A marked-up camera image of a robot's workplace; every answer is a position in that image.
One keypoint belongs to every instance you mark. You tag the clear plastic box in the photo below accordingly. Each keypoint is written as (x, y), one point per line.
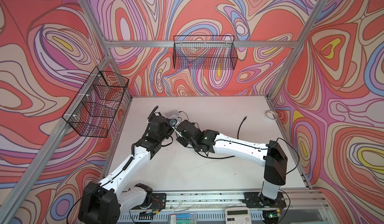
(182, 218)

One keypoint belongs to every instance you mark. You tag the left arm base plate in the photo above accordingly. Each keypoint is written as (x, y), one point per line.
(158, 201)

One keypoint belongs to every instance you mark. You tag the black wire basket left wall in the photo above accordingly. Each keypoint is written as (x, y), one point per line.
(100, 98)

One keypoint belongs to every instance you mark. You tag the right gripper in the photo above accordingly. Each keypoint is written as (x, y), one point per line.
(180, 140)

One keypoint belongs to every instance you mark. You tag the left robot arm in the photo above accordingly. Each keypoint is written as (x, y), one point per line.
(105, 201)

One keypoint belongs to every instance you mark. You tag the white calculator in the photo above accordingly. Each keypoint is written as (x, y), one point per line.
(238, 215)

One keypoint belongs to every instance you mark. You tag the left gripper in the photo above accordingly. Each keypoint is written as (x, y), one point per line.
(166, 122)

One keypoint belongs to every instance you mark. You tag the black wire basket wall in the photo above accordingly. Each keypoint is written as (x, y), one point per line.
(204, 52)
(100, 98)

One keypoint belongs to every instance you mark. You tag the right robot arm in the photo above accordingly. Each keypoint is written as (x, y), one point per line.
(270, 156)

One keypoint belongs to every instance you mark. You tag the white network switch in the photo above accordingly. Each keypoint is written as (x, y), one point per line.
(173, 114)

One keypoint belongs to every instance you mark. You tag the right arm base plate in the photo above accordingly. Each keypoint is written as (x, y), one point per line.
(257, 200)

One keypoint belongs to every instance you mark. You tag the black wire basket back wall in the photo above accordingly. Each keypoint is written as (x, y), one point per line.
(204, 52)

